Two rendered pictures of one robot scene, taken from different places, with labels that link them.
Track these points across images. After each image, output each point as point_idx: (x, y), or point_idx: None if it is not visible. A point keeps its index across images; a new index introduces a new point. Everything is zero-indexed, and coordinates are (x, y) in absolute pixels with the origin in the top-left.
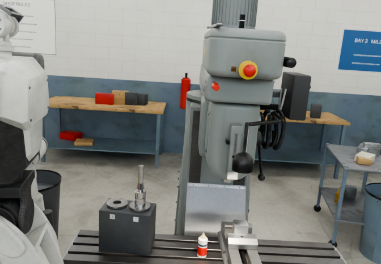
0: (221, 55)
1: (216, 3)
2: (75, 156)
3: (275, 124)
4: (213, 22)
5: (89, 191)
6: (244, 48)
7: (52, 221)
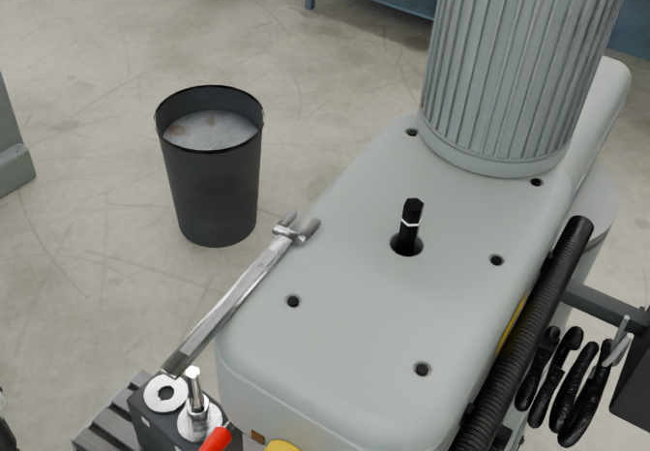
0: (226, 394)
1: (430, 48)
2: (376, 6)
3: (563, 404)
4: (421, 95)
5: (362, 115)
6: (281, 417)
7: (1, 435)
